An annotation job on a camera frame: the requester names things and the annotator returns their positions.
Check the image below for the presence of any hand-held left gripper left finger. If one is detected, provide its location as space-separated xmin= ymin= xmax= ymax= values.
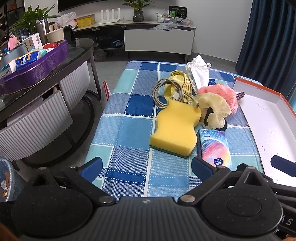
xmin=29 ymin=157 xmax=117 ymax=206

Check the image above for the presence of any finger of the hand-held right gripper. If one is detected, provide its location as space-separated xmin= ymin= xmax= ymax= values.
xmin=270 ymin=155 xmax=296 ymax=178

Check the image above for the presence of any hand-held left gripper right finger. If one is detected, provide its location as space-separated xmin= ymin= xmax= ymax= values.
xmin=177 ymin=156 xmax=272 ymax=207

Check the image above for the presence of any colourful tissue pack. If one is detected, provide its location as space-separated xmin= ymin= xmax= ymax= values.
xmin=198 ymin=129 xmax=233 ymax=169

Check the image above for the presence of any white orange-edged box lid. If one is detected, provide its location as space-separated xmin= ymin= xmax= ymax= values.
xmin=232 ymin=77 xmax=296 ymax=186

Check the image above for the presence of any black hair band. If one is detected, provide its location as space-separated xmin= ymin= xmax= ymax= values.
xmin=202 ymin=108 xmax=228 ymax=132

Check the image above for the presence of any yellow sponge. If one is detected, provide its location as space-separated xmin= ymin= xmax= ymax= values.
xmin=149 ymin=100 xmax=201 ymax=159

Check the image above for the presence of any pale yellow sheer scrunchie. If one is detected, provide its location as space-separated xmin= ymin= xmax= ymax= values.
xmin=193 ymin=92 xmax=232 ymax=130

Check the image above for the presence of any pink fluffy scrunchie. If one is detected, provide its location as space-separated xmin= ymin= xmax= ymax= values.
xmin=199 ymin=84 xmax=245 ymax=115

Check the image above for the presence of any grey cable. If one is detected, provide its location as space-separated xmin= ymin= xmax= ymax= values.
xmin=153 ymin=78 xmax=200 ymax=109

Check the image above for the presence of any yellow striped towel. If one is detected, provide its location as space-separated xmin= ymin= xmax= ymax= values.
xmin=164 ymin=71 xmax=195 ymax=105

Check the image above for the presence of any white face mask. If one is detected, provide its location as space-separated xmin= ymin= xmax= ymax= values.
xmin=186 ymin=55 xmax=212 ymax=90

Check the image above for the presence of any dark oval coffee table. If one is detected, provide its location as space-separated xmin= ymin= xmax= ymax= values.
xmin=0 ymin=37 xmax=102 ymax=168

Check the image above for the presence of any white box with red edge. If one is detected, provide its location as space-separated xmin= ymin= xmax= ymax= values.
xmin=100 ymin=81 xmax=112 ymax=109

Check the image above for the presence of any purple tray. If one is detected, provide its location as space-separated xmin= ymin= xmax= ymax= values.
xmin=0 ymin=39 xmax=70 ymax=95

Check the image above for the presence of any dark blue curtain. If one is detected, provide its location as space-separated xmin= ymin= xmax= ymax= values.
xmin=235 ymin=0 xmax=296 ymax=109

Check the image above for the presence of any pile of small boxes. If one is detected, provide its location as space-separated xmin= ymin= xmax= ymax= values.
xmin=0 ymin=32 xmax=58 ymax=79

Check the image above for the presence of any white dark TV stand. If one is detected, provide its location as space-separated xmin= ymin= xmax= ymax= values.
xmin=73 ymin=20 xmax=197 ymax=64

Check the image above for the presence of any white router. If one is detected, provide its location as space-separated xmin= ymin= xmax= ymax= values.
xmin=97 ymin=8 xmax=121 ymax=25

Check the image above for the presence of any stainless steel tumbler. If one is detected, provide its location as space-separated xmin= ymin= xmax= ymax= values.
xmin=36 ymin=19 xmax=50 ymax=45

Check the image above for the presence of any yellow box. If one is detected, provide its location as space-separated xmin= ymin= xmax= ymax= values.
xmin=76 ymin=14 xmax=96 ymax=28

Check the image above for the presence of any pile of small clutter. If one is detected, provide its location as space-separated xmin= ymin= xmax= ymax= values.
xmin=157 ymin=13 xmax=193 ymax=30

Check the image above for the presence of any white plastic bag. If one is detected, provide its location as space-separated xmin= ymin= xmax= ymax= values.
xmin=57 ymin=13 xmax=78 ymax=29

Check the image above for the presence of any black green box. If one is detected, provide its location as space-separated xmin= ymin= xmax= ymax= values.
xmin=168 ymin=6 xmax=188 ymax=19

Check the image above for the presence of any plant in dark vase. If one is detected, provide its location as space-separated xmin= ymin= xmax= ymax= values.
xmin=122 ymin=0 xmax=153 ymax=22

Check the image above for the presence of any leafy green potted plant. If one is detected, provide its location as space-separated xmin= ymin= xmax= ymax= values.
xmin=9 ymin=5 xmax=60 ymax=35

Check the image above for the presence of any black television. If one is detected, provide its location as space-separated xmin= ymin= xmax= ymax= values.
xmin=57 ymin=0 xmax=102 ymax=12

